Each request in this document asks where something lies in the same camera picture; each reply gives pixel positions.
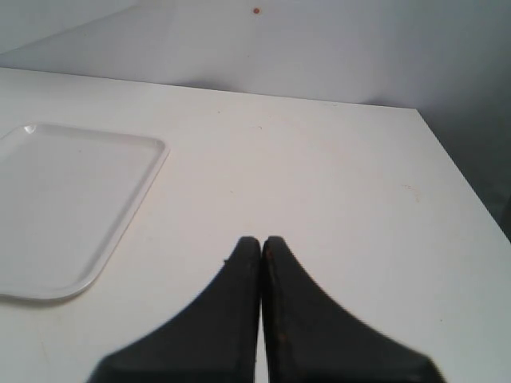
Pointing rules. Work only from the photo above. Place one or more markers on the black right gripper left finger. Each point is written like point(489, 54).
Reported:
point(213, 339)

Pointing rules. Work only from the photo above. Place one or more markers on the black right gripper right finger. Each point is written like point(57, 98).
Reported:
point(310, 338)

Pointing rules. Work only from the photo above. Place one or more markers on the white rectangular plastic tray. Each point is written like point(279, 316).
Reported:
point(67, 196)

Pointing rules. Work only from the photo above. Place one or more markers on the white backdrop sheet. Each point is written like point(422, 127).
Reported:
point(414, 53)

